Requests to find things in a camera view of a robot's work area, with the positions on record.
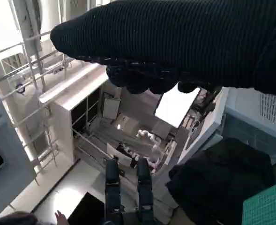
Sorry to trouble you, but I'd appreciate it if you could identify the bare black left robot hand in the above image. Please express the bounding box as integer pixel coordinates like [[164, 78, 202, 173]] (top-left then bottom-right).
[[104, 157, 156, 225]]

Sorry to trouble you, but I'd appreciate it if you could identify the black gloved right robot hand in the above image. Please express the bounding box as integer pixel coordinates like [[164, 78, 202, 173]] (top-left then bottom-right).
[[50, 0, 276, 98]]

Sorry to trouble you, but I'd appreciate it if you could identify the white monitor screen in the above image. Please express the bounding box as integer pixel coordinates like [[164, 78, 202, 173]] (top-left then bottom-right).
[[154, 83, 201, 128]]

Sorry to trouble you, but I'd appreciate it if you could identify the white shelf cabinet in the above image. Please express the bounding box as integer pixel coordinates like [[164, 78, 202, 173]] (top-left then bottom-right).
[[38, 62, 110, 175]]

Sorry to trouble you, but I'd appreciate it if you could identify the black jacket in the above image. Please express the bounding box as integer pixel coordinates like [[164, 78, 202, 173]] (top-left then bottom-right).
[[165, 138, 276, 225]]

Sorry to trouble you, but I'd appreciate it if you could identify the white air purifier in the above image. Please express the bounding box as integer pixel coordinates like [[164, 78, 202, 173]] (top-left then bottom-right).
[[222, 88, 276, 165]]

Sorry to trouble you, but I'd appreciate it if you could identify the person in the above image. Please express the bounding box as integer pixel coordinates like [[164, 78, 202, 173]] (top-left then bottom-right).
[[0, 210, 69, 225]]

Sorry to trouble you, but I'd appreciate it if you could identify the green cutting mat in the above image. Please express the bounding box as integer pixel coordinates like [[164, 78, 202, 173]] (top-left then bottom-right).
[[242, 178, 276, 225]]

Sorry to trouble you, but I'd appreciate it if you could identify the white pipe frame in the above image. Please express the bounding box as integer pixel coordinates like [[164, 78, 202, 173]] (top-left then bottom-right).
[[0, 30, 70, 186]]

